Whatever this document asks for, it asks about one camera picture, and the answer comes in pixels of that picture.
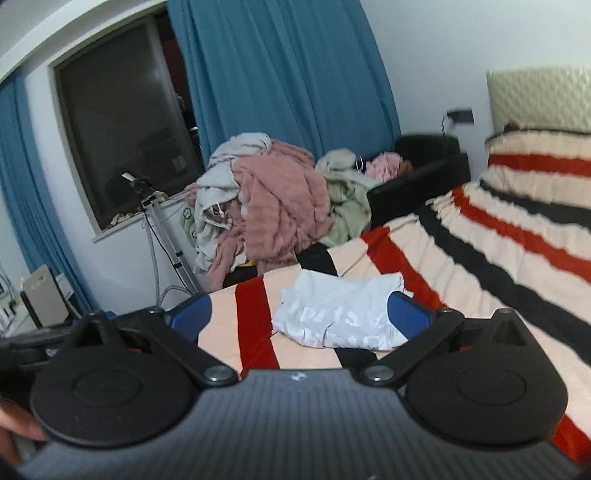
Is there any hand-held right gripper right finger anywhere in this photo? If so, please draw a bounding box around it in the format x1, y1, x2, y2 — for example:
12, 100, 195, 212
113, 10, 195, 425
359, 292, 529, 387

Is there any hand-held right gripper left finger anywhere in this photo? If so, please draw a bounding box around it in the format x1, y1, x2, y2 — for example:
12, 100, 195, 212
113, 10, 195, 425
64, 294, 238, 388

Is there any white shirt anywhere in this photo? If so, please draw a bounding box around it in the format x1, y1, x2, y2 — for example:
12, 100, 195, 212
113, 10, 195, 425
271, 269, 414, 349

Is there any person's left hand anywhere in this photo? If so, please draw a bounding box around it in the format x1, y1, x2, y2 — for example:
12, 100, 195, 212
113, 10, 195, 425
0, 398, 47, 443

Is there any white and black chair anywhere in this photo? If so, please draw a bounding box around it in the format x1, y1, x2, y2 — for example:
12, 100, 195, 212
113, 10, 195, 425
20, 264, 75, 329

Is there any red black cream striped blanket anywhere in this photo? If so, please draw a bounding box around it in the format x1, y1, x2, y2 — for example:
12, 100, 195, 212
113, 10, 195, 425
198, 129, 591, 464

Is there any green fleece garment with patch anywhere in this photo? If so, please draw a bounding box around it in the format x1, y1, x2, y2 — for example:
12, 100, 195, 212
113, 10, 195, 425
179, 203, 200, 253

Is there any beige cloth on sill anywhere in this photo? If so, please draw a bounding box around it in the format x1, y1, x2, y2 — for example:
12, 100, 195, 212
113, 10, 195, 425
104, 212, 140, 230

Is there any pale green garment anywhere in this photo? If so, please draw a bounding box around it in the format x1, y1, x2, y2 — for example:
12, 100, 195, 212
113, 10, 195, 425
316, 148, 373, 248

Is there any pink fluffy blanket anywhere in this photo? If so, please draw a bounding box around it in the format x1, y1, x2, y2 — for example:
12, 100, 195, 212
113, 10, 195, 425
210, 142, 336, 287

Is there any grey hoodie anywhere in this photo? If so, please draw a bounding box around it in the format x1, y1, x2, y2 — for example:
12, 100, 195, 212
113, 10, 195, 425
193, 132, 274, 274

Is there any black armchair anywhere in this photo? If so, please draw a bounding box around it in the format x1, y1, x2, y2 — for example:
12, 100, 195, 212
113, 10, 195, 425
367, 134, 472, 228

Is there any blue curtain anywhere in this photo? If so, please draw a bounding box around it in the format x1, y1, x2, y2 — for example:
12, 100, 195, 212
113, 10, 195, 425
0, 74, 96, 315
166, 0, 402, 161

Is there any small pink cloth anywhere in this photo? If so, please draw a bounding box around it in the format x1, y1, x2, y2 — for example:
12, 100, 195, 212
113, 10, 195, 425
365, 152, 404, 182

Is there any dark window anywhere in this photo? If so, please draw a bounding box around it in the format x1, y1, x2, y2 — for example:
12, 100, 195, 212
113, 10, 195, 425
53, 11, 207, 232

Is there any cream quilted pillow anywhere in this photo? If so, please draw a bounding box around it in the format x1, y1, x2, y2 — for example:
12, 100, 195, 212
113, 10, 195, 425
486, 67, 591, 138

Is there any black wall outlet with plug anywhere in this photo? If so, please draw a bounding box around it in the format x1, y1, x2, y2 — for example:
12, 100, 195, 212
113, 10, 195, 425
441, 108, 476, 136

